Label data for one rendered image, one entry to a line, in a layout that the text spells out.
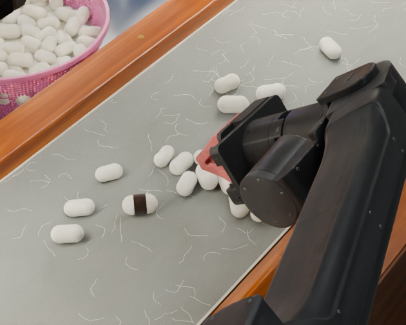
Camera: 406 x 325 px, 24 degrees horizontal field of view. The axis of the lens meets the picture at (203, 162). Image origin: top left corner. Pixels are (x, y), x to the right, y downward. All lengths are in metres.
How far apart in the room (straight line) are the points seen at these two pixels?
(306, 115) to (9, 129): 0.40
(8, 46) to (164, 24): 0.21
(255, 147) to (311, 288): 0.36
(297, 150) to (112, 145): 0.36
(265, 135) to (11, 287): 0.30
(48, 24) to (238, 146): 0.49
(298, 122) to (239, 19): 0.49
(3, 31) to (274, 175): 0.62
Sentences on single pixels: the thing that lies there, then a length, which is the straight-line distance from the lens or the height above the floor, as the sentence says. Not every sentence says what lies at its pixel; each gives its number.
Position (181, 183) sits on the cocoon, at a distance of 1.02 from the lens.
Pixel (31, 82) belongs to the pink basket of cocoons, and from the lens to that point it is 1.19.
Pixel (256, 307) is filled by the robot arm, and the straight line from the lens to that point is 0.48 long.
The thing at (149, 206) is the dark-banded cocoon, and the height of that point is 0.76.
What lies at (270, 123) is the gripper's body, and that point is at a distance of 0.86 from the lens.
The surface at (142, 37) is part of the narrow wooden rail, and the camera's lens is 1.22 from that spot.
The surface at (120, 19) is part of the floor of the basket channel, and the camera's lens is 1.42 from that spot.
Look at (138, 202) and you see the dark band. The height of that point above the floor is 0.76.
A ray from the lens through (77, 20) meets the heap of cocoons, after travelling 1.30.
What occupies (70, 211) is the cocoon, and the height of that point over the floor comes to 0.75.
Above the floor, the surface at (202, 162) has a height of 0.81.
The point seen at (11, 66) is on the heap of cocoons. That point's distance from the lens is 1.25.
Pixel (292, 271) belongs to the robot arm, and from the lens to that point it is 0.57.
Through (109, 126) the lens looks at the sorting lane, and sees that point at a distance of 1.13.
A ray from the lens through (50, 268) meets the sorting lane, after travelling 0.98.
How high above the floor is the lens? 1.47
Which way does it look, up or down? 43 degrees down
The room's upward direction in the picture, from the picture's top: straight up
